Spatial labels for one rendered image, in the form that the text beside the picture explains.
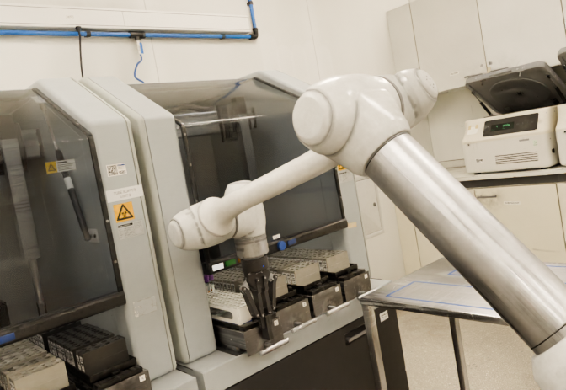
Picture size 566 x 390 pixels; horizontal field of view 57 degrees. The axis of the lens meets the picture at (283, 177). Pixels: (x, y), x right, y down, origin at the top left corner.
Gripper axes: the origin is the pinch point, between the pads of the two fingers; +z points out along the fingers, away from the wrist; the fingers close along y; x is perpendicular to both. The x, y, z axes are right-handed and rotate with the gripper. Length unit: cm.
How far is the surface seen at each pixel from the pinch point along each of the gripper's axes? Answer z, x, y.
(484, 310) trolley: -2, 51, -27
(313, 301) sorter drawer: 1.4, -5.5, -24.1
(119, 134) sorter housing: -59, -14, 25
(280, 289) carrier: -4.1, -13.0, -17.8
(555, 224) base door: 23, -12, -229
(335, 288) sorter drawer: 0.3, -5.5, -34.7
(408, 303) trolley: -1.9, 31.0, -24.9
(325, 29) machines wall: -124, -126, -185
